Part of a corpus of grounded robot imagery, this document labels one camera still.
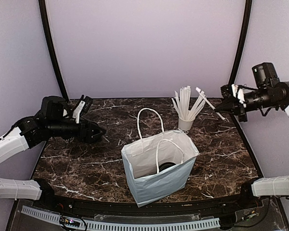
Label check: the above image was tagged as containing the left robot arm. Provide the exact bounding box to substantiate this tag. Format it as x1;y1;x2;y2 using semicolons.
0;96;106;210

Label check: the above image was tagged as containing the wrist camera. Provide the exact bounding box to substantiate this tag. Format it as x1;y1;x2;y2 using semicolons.
72;95;93;124
220;84;246;107

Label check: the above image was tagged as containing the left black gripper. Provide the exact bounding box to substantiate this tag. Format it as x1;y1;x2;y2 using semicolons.
47;116;106;143

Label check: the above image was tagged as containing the left black frame post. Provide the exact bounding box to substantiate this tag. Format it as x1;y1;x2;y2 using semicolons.
38;0;69;101

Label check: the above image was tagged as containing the green circuit board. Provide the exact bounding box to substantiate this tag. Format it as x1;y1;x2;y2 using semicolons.
59;216;80;227

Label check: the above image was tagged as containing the white slotted cable duct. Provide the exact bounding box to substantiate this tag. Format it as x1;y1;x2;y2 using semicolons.
21;205;220;231

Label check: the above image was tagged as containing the single white straw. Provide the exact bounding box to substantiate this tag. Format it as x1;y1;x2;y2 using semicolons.
196;87;226;120

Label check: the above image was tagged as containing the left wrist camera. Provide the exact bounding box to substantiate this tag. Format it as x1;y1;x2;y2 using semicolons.
72;95;93;124

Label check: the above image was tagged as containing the white paper bag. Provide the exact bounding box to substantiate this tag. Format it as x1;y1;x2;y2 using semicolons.
121;107;200;209

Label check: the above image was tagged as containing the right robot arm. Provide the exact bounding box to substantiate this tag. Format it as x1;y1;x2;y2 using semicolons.
215;63;289;209

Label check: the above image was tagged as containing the white cup holding straws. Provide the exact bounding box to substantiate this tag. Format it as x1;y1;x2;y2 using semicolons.
178;116;195;134

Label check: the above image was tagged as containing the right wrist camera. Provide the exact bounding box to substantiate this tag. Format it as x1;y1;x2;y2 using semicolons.
220;84;246;107

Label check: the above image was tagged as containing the black front table rail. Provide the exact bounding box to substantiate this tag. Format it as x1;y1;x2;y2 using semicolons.
33;195;256;217

